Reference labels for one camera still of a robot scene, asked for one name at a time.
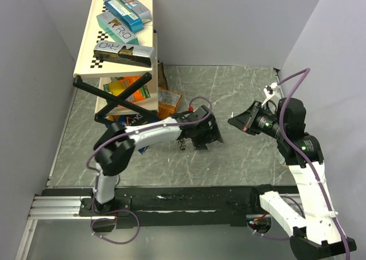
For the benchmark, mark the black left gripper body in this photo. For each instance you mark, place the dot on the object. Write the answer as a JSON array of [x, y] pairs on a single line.
[[200, 129]]

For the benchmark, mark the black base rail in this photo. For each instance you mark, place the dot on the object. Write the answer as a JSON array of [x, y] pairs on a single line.
[[182, 206]]

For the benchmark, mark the blue foil box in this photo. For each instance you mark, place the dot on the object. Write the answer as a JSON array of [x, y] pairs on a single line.
[[125, 14]]

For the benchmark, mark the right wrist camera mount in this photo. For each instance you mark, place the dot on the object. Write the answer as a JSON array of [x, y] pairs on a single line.
[[272, 93]]

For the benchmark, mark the small padlock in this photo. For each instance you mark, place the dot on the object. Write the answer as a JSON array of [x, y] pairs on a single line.
[[182, 144]]

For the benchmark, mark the orange Kettle chips bag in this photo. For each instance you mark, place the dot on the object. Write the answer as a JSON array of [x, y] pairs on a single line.
[[168, 103]]

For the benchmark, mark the dark grey R&O box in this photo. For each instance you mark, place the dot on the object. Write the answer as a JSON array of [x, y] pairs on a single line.
[[134, 55]]

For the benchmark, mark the orange sponge package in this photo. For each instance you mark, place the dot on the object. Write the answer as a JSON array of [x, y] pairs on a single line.
[[120, 84]]

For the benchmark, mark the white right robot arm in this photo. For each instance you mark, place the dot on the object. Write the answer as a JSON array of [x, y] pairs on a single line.
[[316, 234]]

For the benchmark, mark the silver R&O box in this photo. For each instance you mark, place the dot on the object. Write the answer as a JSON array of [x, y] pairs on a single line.
[[139, 9]]

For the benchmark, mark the teal R&O box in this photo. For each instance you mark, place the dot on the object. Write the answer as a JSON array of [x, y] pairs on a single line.
[[117, 30]]

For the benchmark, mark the cream two-tier shelf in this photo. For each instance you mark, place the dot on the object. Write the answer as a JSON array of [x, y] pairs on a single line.
[[88, 66]]

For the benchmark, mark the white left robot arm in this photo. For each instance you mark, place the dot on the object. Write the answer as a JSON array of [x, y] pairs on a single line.
[[113, 151]]

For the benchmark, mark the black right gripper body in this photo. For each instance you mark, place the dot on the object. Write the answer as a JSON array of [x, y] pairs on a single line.
[[266, 123]]

